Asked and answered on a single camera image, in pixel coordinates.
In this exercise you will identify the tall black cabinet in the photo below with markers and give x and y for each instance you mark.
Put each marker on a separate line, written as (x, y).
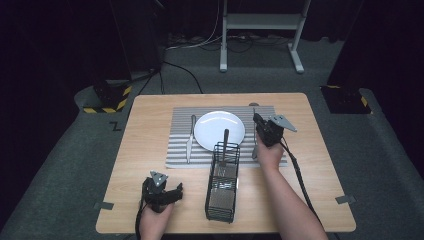
(136, 36)

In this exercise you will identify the black yellow striped stand base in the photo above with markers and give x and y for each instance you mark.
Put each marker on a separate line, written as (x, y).
(111, 100)
(346, 100)

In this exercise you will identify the person's right hand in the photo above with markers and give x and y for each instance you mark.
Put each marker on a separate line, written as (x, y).
(269, 156)

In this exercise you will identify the white round plate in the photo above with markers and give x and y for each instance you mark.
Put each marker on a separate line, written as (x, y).
(213, 126)

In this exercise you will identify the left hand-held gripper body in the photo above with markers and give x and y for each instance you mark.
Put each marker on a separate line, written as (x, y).
(156, 195)

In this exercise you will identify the person's left hand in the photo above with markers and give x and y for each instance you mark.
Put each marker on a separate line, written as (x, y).
(153, 223)

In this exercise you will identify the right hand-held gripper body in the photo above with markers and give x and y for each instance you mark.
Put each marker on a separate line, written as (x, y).
(271, 133)

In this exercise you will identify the grey striped placemat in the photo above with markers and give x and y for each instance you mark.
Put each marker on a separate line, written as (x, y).
(180, 153)

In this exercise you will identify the grey tape piece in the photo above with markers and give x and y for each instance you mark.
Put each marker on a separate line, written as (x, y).
(345, 199)
(104, 205)

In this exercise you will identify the white metal stand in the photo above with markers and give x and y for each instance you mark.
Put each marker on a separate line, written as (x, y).
(263, 21)

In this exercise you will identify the small dark round table fitting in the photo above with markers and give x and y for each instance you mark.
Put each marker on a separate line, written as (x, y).
(253, 104)

